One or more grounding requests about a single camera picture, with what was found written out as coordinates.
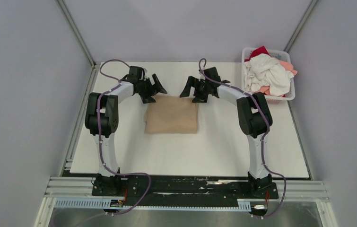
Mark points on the left aluminium frame post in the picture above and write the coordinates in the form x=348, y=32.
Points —
x=76, y=33

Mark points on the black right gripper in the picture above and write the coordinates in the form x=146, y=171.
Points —
x=192, y=82

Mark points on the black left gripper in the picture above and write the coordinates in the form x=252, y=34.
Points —
x=157, y=87

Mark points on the white slotted cable duct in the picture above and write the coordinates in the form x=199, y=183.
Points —
x=110, y=204

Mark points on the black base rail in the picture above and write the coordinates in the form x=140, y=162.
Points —
x=176, y=190

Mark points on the aluminium frame post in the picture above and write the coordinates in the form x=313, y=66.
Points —
x=76, y=33
x=302, y=22

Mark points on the white crumpled t-shirt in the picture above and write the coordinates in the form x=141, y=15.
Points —
x=252, y=68

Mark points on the red t-shirt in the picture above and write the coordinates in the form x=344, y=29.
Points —
x=256, y=52

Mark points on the white plastic laundry basket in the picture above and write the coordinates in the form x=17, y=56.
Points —
x=281, y=55

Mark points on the beige t-shirt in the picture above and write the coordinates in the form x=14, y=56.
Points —
x=170, y=114

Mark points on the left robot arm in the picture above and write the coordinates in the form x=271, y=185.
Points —
x=102, y=121

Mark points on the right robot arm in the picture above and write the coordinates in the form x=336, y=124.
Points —
x=254, y=119

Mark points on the right aluminium frame post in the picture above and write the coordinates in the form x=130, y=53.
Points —
x=302, y=22

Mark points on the pink t-shirt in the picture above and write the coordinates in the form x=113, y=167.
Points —
x=276, y=79

